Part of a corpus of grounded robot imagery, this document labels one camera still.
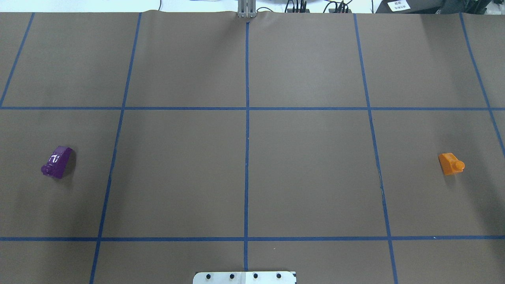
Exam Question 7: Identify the black box with label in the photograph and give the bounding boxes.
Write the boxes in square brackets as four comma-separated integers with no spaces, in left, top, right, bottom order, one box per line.
[374,0,495,15]

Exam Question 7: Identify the orange trapezoid block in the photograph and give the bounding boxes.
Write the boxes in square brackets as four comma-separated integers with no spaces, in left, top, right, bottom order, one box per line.
[438,153,466,176]

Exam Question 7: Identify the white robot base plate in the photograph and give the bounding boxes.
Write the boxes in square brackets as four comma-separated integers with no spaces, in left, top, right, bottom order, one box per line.
[193,271,297,284]

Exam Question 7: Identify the purple trapezoid block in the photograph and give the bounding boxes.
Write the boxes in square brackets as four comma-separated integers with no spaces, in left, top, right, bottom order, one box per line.
[40,146,73,179]

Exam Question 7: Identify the black cables at table edge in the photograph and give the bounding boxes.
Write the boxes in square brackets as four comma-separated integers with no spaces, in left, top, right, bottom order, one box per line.
[285,0,353,14]

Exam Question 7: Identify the grey metal camera post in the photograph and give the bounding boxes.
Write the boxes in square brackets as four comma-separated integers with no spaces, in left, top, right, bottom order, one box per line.
[238,0,257,19]

